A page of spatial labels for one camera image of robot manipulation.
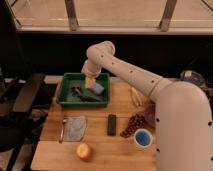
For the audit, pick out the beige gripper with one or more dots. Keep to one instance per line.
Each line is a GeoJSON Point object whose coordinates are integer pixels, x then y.
{"type": "Point", "coordinates": [89, 82]}

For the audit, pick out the light blue sponge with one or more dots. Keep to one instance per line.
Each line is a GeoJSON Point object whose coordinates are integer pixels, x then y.
{"type": "Point", "coordinates": [97, 89]}

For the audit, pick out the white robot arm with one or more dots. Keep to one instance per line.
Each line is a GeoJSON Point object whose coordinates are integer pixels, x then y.
{"type": "Point", "coordinates": [183, 115]}

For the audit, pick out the dark brush in tray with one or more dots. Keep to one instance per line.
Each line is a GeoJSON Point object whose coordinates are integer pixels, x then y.
{"type": "Point", "coordinates": [76, 91]}

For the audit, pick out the green plastic tray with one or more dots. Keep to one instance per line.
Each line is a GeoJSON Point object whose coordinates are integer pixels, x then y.
{"type": "Point", "coordinates": [66, 99]}

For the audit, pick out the black rectangular block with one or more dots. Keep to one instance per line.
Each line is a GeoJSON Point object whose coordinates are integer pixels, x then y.
{"type": "Point", "coordinates": [111, 126]}

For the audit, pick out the metal spoon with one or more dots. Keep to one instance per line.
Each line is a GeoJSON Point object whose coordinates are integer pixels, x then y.
{"type": "Point", "coordinates": [62, 130]}

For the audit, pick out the grey blue cloth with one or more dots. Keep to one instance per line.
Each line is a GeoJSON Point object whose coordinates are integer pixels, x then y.
{"type": "Point", "coordinates": [75, 128]}

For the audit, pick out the yellow banana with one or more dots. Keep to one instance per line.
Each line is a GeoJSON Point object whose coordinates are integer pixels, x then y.
{"type": "Point", "coordinates": [136, 97]}

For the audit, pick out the bunch of dark grapes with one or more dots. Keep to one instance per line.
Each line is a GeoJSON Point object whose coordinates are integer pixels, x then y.
{"type": "Point", "coordinates": [135, 122]}

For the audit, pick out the purple bowl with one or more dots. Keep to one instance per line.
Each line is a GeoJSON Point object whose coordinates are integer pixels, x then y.
{"type": "Point", "coordinates": [149, 115]}

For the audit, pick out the black chair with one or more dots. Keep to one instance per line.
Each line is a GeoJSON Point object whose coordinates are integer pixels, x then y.
{"type": "Point", "coordinates": [18, 126]}

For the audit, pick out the yellow red apple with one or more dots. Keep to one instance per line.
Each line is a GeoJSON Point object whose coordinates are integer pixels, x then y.
{"type": "Point", "coordinates": [84, 152]}

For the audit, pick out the white cup blue inside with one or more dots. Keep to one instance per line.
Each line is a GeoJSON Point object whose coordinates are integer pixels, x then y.
{"type": "Point", "coordinates": [143, 138]}

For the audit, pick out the blue grey background object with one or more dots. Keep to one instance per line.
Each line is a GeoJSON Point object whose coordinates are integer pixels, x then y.
{"type": "Point", "coordinates": [193, 77]}

